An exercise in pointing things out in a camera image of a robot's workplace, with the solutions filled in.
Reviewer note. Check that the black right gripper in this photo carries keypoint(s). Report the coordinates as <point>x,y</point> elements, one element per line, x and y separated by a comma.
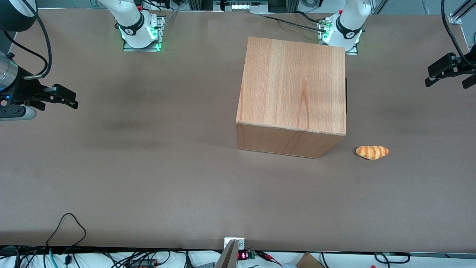
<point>23,91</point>

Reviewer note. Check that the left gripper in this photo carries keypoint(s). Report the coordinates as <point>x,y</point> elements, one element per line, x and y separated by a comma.
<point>466,67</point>

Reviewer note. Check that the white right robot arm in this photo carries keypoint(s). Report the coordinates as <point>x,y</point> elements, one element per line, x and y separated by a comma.
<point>135,28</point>

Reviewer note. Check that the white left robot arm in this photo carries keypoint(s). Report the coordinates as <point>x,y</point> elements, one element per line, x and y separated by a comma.
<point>347,26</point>

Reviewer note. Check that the light wooden drawer cabinet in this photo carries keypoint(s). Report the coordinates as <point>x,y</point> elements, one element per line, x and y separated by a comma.
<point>293,85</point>

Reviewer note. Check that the orange striped toy bread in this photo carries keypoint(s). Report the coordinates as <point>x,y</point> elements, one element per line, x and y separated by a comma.
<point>372,152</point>

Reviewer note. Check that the white power strip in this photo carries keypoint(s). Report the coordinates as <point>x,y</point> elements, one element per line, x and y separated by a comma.
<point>243,5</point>

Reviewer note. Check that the angled wooden beam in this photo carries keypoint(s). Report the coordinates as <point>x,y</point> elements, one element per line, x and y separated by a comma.
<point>227,257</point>

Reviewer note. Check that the brown cardboard piece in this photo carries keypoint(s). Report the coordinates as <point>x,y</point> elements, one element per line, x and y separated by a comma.
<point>308,261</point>

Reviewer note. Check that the red digit display module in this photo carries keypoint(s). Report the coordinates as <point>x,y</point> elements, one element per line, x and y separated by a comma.
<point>243,255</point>

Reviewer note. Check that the red clip leads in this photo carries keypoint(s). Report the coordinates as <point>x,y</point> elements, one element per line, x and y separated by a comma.
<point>269,257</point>

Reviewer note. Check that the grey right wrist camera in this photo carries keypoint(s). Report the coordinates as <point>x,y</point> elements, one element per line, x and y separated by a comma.
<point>18,112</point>

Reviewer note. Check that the aluminium profile frame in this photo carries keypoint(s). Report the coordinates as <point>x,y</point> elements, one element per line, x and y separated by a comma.
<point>461,13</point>

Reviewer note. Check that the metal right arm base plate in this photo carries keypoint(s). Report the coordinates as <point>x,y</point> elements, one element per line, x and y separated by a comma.
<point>161,33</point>

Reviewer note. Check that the small metal bracket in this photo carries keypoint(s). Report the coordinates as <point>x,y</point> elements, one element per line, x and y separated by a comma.
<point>240,242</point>

